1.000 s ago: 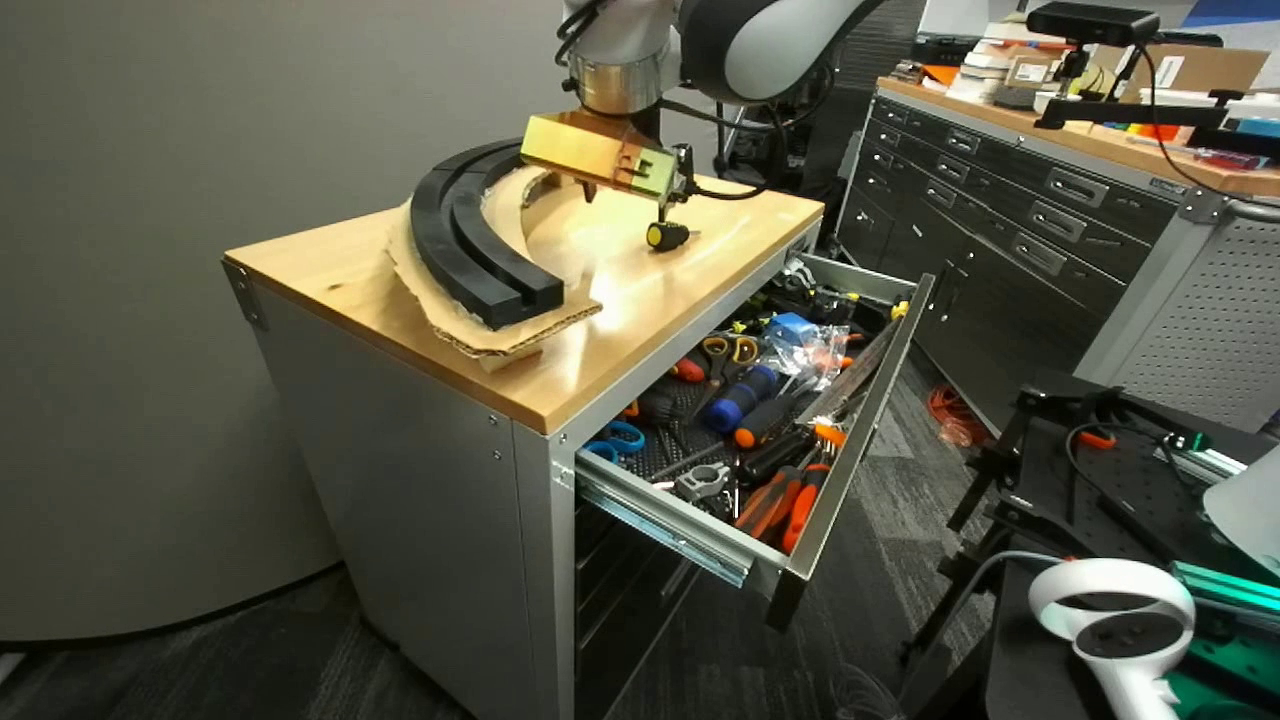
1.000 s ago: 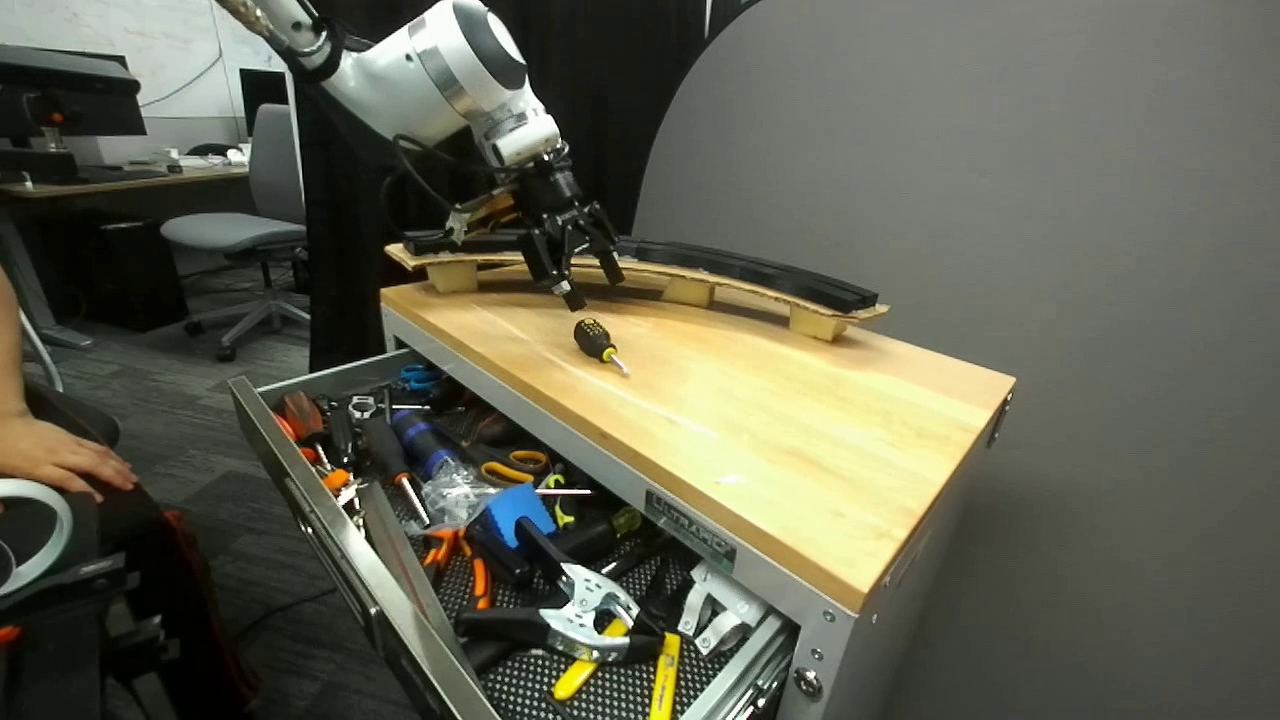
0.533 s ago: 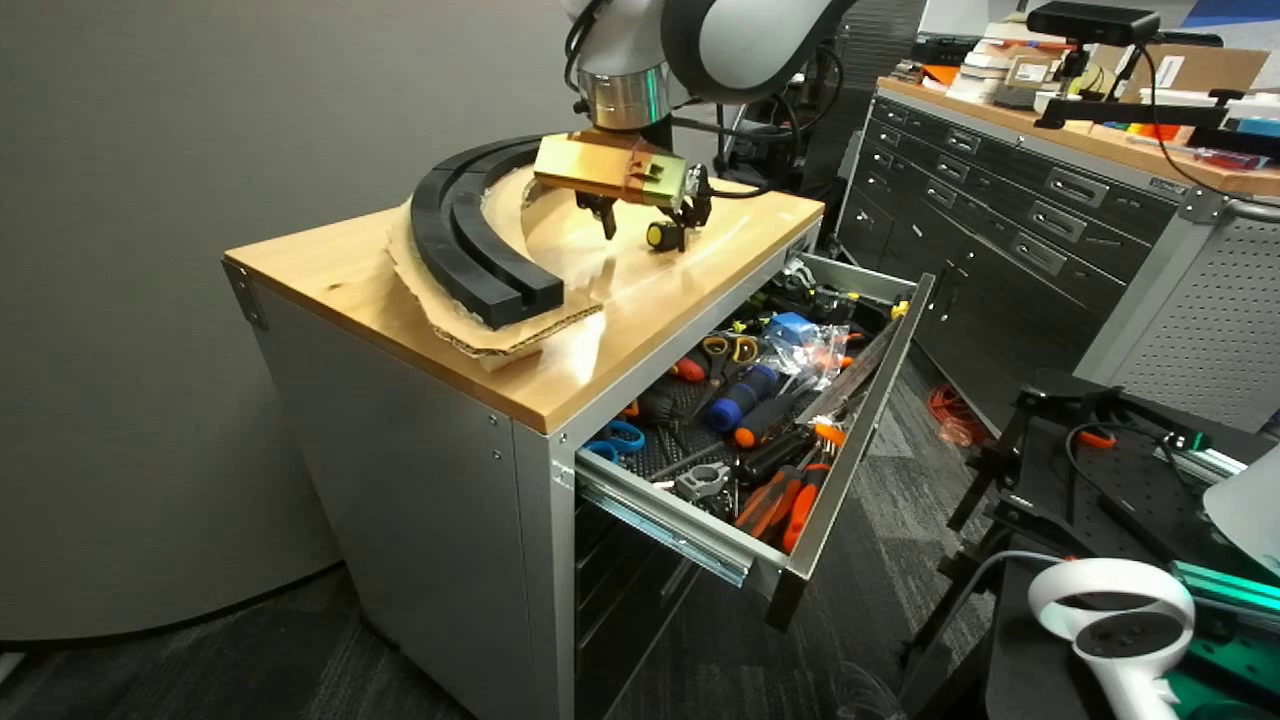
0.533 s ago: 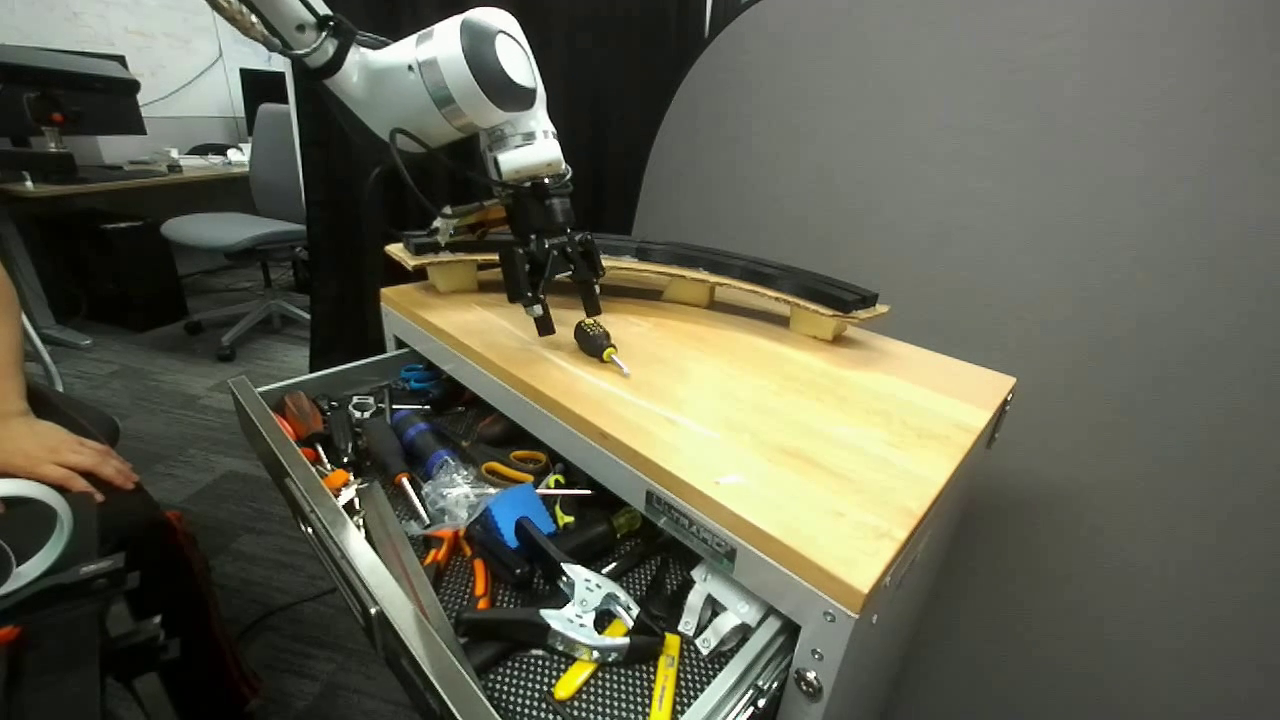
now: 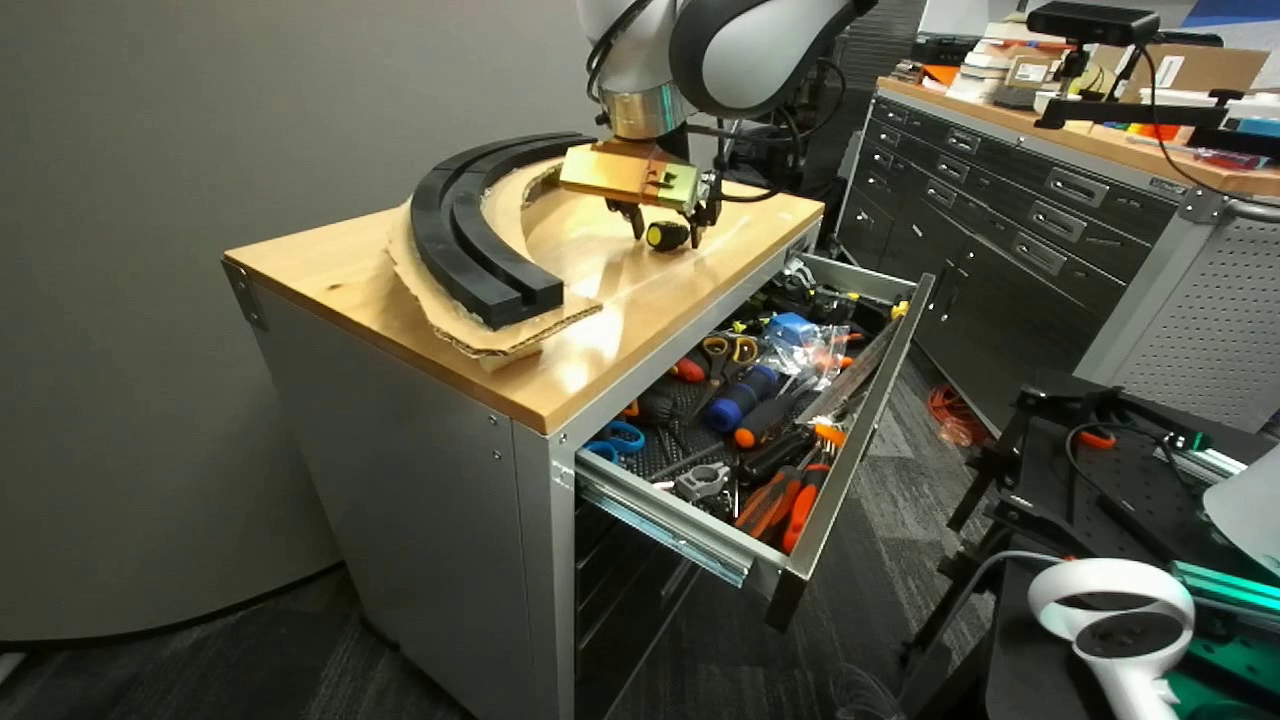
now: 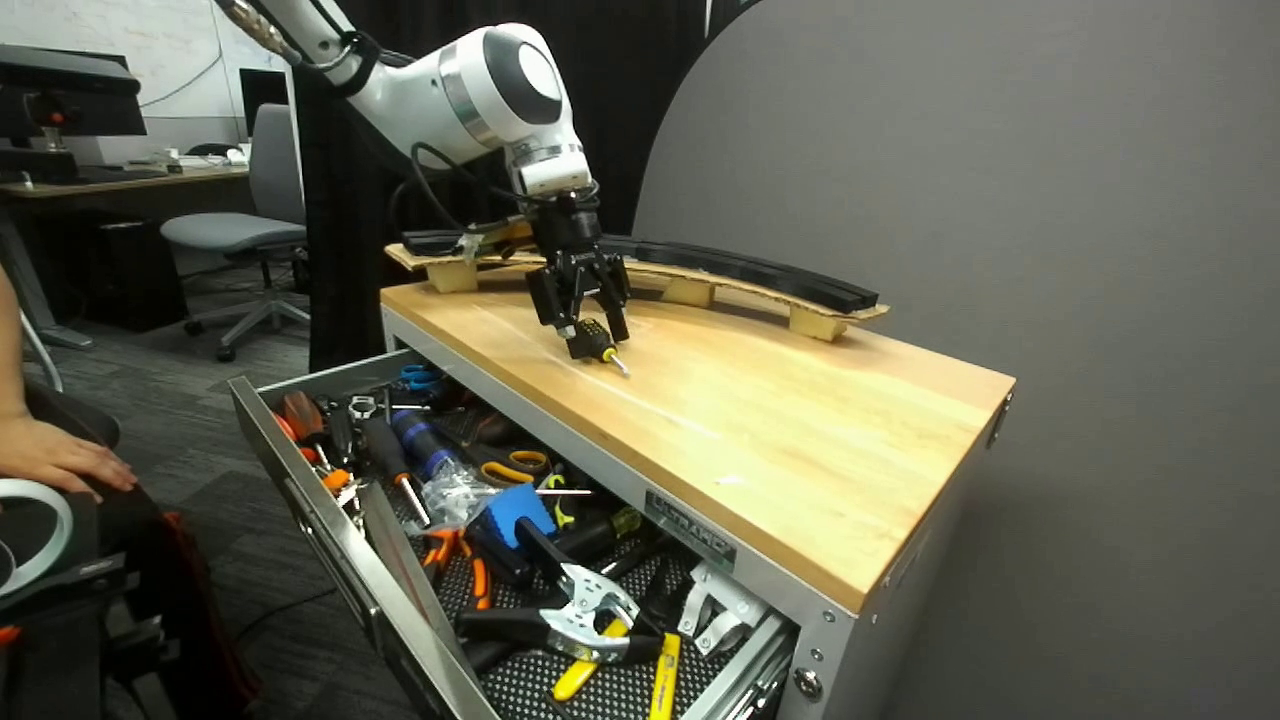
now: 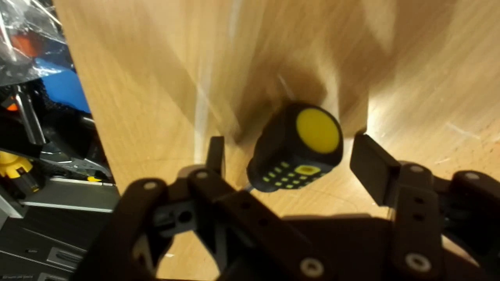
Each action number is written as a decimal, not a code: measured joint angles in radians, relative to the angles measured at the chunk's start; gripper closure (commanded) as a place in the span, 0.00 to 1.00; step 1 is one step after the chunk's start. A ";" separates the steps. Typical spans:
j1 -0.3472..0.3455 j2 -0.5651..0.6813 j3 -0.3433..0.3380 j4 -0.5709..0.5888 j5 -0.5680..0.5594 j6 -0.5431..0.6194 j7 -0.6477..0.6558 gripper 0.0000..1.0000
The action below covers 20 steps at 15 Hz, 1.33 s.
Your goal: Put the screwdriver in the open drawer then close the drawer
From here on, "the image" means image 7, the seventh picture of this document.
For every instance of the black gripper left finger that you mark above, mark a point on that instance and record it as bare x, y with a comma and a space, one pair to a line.
172, 208

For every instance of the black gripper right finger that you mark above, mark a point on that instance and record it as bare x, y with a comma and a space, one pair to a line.
415, 208

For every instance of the steel tool drawer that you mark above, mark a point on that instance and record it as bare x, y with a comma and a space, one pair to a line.
47, 208

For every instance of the black yellow stubby screwdriver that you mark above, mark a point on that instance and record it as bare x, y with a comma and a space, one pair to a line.
297, 149

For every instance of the wooden workbench top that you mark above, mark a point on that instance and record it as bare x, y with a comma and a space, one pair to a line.
156, 79

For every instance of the clear plastic bag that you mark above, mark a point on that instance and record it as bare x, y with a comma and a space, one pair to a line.
25, 36

